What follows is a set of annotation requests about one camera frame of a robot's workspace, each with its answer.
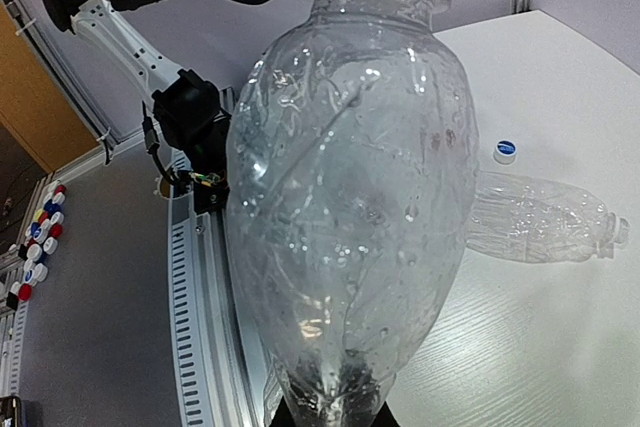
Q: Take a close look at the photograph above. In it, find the white blue bottle cap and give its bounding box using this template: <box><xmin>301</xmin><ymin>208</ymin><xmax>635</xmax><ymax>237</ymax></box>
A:
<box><xmin>493</xmin><ymin>140</ymin><xmax>517</xmax><ymax>165</ymax></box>

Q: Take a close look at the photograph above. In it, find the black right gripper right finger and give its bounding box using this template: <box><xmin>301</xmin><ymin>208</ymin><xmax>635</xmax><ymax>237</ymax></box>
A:
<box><xmin>370</xmin><ymin>398</ymin><xmax>400</xmax><ymax>427</ymax></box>

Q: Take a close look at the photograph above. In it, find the aluminium front table rail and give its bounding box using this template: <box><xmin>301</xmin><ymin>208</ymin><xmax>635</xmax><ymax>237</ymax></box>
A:
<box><xmin>164</xmin><ymin>86</ymin><xmax>281</xmax><ymax>427</ymax></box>

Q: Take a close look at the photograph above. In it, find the clear bottle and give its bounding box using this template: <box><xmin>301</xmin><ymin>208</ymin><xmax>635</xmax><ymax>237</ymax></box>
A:
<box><xmin>227</xmin><ymin>0</ymin><xmax>479</xmax><ymax>426</ymax></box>
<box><xmin>467</xmin><ymin>171</ymin><xmax>630</xmax><ymax>264</ymax></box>

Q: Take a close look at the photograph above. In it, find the brown wooden cabinet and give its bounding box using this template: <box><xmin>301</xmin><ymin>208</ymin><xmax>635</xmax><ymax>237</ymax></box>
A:
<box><xmin>1</xmin><ymin>8</ymin><xmax>99</xmax><ymax>173</ymax></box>

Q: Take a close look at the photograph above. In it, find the pile of loose bottle caps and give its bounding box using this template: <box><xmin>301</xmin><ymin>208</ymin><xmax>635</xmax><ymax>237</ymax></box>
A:
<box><xmin>5</xmin><ymin>181</ymin><xmax>67</xmax><ymax>311</ymax></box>

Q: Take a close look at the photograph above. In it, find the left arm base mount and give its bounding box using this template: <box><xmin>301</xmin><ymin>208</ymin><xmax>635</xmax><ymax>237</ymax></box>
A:
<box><xmin>142</xmin><ymin>69</ymin><xmax>231</xmax><ymax>214</ymax></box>

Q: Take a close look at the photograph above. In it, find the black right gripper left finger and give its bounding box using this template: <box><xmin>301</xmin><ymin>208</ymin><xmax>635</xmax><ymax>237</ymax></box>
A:
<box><xmin>268</xmin><ymin>396</ymin><xmax>310</xmax><ymax>427</ymax></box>

